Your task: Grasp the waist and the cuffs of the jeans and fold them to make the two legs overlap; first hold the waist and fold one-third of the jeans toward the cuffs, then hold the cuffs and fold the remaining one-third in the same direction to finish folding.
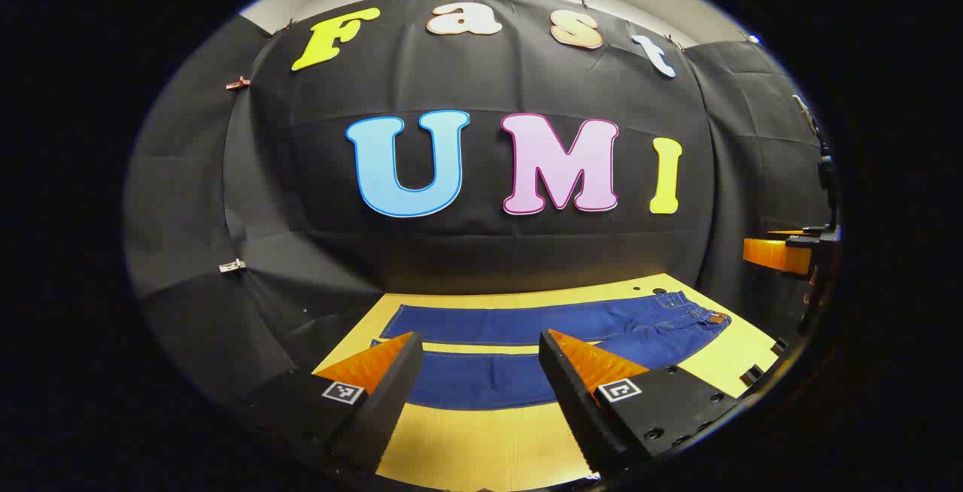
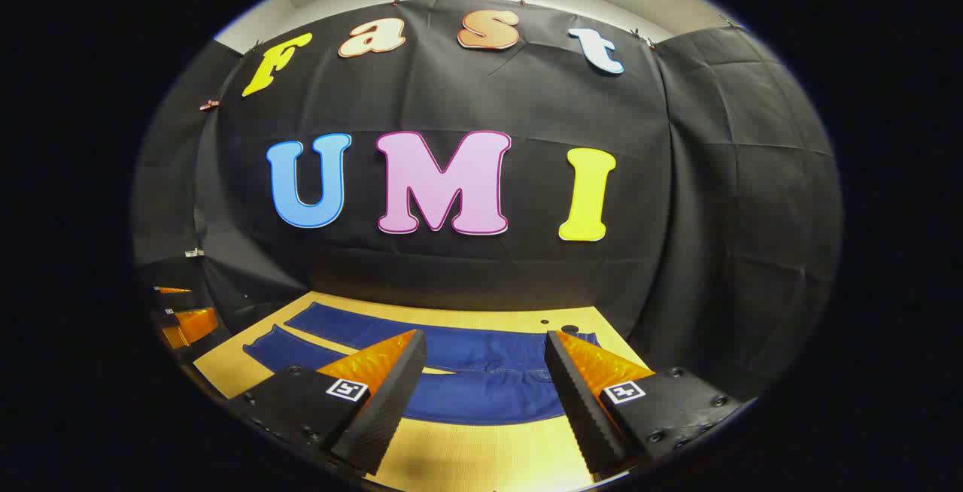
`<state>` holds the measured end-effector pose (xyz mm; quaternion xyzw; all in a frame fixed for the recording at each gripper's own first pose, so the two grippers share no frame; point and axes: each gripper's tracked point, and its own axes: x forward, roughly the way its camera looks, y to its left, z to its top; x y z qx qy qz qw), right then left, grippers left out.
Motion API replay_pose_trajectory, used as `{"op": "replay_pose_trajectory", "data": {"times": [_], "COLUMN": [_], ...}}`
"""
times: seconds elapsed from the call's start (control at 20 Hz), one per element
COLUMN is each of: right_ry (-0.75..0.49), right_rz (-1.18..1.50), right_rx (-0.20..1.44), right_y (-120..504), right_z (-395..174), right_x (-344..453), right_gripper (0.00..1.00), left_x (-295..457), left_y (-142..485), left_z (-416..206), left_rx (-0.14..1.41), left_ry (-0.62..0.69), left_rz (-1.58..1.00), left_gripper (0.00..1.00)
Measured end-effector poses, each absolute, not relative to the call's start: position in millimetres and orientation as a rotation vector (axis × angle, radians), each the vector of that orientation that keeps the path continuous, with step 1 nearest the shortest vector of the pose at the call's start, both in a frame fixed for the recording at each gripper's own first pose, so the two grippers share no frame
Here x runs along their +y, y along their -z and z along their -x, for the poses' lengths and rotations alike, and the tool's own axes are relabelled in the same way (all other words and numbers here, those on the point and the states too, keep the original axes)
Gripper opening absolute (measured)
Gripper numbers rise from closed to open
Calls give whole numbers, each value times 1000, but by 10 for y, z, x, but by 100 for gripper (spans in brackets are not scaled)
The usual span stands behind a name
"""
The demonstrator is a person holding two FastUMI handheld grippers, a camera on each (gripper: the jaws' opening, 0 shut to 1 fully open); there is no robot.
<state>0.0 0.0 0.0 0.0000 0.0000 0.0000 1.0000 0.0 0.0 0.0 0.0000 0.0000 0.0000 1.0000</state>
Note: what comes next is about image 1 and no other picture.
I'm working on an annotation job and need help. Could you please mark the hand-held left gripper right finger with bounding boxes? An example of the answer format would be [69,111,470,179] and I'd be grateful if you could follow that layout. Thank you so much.
[538,329,744,476]

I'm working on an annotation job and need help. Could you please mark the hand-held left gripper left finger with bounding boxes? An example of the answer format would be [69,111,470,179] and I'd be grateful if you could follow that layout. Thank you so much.
[242,331,424,475]

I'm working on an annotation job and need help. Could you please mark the blue denim jeans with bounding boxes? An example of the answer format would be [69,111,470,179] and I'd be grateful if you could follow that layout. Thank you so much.
[370,290,732,412]

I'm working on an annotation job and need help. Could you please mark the black backdrop cloth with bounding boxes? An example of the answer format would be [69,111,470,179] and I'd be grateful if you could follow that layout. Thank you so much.
[124,0,836,410]

